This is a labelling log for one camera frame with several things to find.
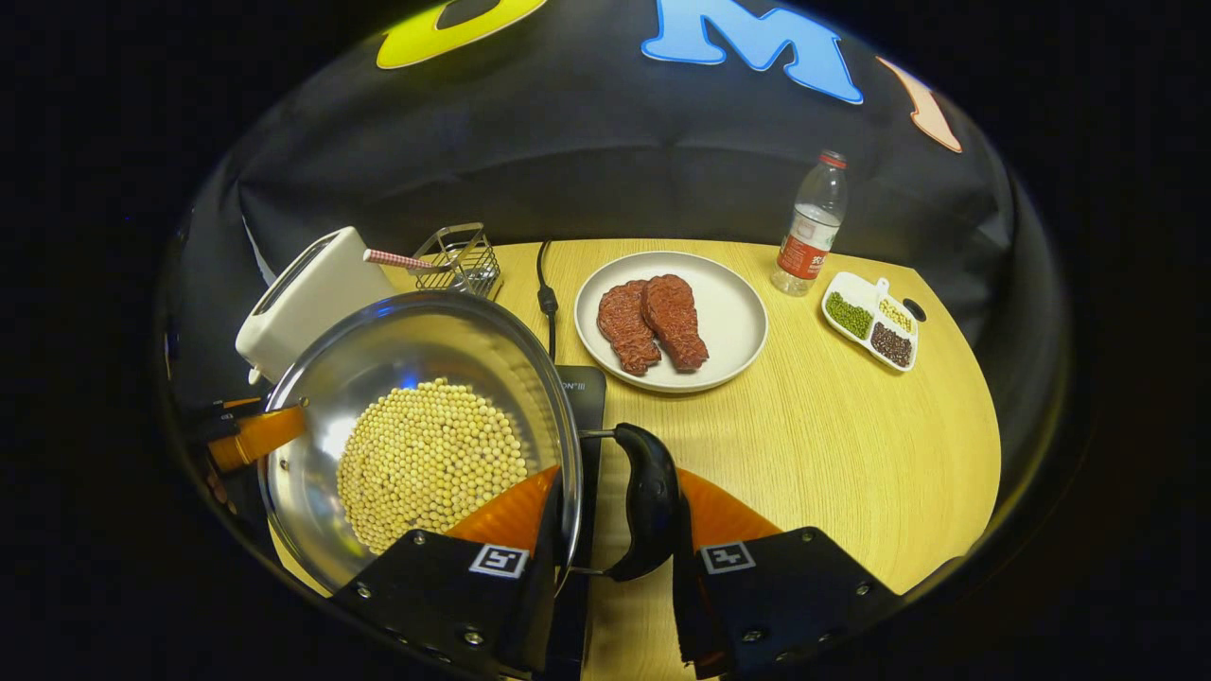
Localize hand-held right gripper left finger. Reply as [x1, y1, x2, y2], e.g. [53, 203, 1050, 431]
[331, 463, 564, 680]

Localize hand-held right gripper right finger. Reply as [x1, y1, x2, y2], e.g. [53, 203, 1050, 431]
[672, 468, 900, 680]

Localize pile of soybeans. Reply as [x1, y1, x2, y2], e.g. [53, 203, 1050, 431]
[336, 378, 529, 556]

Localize stainless steel pot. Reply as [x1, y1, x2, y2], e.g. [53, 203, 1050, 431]
[257, 290, 680, 595]

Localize black induction cooktop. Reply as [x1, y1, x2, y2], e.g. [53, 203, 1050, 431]
[544, 366, 607, 681]

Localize white toaster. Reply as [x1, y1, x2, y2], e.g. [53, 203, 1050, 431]
[235, 226, 396, 384]

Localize red white striped straw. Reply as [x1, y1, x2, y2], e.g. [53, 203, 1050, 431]
[363, 248, 436, 272]

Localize red meat steak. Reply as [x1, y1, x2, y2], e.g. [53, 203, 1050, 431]
[596, 280, 663, 376]
[641, 274, 710, 373]

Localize round white plate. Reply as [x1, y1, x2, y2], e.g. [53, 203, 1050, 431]
[574, 251, 769, 394]

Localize pile of dark red beans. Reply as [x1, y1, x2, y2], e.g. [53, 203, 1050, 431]
[870, 322, 914, 368]

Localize pile of green beans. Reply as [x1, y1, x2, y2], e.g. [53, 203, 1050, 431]
[825, 291, 873, 340]

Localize white divided dish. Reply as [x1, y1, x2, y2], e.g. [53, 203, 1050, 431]
[820, 271, 920, 373]

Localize clear plastic water bottle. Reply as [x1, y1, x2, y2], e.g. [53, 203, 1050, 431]
[771, 149, 850, 298]

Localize metal wire basket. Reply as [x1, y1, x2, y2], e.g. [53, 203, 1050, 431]
[413, 222, 502, 299]

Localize black power cable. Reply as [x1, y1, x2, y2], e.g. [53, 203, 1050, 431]
[535, 239, 561, 365]

